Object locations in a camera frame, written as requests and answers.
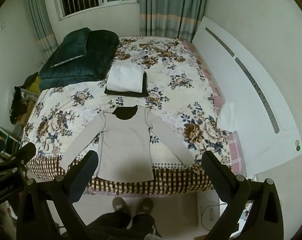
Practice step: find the beige long sleeve shirt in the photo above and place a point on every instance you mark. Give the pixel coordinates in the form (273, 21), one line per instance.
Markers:
(124, 145)

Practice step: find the striped teal curtain right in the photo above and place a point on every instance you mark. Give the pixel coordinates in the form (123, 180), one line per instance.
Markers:
(170, 18)

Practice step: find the right shoe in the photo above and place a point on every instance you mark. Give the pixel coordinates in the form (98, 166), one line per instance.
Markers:
(145, 207)

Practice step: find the dark clothes pile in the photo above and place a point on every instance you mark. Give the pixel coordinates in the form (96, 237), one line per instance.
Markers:
(24, 99)

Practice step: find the white cloth by headboard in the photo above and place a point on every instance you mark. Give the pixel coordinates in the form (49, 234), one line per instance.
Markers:
(225, 119)

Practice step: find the dark green folded blanket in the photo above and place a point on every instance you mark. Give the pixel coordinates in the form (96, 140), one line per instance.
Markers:
(101, 46)

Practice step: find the shoe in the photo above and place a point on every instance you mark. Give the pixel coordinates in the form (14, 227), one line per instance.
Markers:
(119, 204)
(145, 207)

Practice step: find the striped teal curtain left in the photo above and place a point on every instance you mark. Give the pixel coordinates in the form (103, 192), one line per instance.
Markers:
(45, 36)

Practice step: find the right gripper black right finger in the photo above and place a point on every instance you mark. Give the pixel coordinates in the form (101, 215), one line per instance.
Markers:
(229, 187)

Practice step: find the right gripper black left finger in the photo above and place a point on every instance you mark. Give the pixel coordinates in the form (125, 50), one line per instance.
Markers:
(71, 186)

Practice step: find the dark green pillow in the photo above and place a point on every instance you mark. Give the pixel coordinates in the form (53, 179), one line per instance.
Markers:
(72, 47)

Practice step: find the folded white garment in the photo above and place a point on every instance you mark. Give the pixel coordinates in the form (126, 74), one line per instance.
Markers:
(125, 77)

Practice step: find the folded black garment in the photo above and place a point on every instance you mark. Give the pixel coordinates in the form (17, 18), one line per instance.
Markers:
(143, 94)

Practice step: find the left shoe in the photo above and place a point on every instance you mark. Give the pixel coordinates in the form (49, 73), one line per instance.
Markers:
(119, 204)

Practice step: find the pink plaid mattress cover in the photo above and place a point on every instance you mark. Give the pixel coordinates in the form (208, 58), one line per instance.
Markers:
(237, 159)

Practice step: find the striped teal curtain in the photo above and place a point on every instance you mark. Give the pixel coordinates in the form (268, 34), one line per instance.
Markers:
(45, 36)
(170, 18)

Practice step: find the person legs dark trousers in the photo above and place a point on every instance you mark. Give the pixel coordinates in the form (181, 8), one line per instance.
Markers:
(120, 225)

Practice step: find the white headboard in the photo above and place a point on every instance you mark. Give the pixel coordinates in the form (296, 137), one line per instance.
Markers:
(267, 131)

